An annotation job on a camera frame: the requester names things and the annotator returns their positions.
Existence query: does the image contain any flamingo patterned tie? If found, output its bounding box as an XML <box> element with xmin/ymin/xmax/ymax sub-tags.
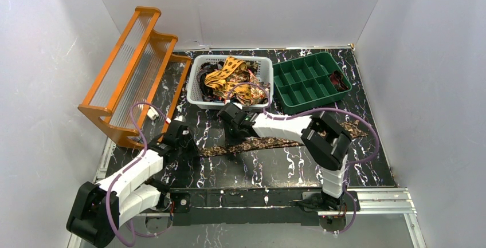
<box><xmin>240</xmin><ymin>70</ymin><xmax>269</xmax><ymax>106</ymax></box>

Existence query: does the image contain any black brown floral tie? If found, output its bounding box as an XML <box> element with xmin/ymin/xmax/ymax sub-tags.
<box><xmin>198</xmin><ymin>120</ymin><xmax>368</xmax><ymax>158</ymax></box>

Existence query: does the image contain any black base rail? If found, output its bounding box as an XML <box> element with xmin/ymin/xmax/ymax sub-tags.
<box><xmin>170</xmin><ymin>187</ymin><xmax>321</xmax><ymax>226</ymax></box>

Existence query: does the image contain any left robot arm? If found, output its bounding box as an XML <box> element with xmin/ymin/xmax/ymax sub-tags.
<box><xmin>66</xmin><ymin>116</ymin><xmax>198</xmax><ymax>247</ymax></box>

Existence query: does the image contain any green compartment tray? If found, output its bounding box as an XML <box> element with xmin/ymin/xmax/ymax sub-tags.
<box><xmin>273</xmin><ymin>52</ymin><xmax>352</xmax><ymax>115</ymax></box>

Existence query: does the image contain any white plastic basket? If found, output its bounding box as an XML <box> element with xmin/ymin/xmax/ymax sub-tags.
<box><xmin>187</xmin><ymin>54</ymin><xmax>274</xmax><ymax>109</ymax></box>

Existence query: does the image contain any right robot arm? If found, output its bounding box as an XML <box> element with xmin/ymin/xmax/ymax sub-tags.
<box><xmin>217</xmin><ymin>103</ymin><xmax>351</xmax><ymax>210</ymax></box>

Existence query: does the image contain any orange wooden rack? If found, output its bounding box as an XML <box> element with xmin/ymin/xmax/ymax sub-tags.
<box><xmin>78</xmin><ymin>6</ymin><xmax>191</xmax><ymax>149</ymax></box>

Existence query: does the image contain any yellow patterned tie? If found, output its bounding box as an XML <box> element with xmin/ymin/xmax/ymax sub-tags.
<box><xmin>204</xmin><ymin>56</ymin><xmax>256</xmax><ymax>105</ymax></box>

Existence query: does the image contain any rolled dark red tie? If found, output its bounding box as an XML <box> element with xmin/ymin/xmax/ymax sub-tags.
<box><xmin>329</xmin><ymin>70</ymin><xmax>349</xmax><ymax>92</ymax></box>

